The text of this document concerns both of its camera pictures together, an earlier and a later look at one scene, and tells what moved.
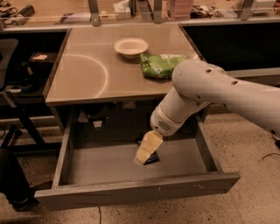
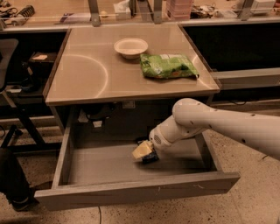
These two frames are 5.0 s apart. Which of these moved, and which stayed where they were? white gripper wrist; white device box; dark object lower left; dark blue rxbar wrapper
Moved: white gripper wrist
Stayed: white device box; dark object lower left; dark blue rxbar wrapper
